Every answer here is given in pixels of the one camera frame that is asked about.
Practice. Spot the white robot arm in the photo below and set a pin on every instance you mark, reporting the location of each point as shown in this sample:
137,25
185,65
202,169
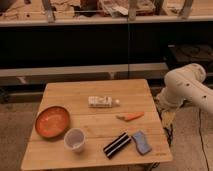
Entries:
186,83

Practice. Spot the orange ceramic bowl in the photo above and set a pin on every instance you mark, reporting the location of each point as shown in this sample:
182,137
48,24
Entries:
52,121

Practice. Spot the white medicine box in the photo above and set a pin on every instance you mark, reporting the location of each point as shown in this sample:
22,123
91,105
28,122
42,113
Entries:
102,102

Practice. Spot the wooden table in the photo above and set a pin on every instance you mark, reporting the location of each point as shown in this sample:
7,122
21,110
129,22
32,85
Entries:
100,126

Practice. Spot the black white striped block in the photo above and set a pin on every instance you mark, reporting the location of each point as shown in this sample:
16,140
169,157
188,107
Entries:
116,145

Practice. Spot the clear plastic cup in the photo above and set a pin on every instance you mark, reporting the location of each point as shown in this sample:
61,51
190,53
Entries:
74,140

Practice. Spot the blue sponge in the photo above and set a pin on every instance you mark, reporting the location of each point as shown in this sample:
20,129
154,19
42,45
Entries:
141,142

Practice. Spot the black box on shelf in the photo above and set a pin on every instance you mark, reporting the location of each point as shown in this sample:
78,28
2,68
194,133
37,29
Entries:
181,55

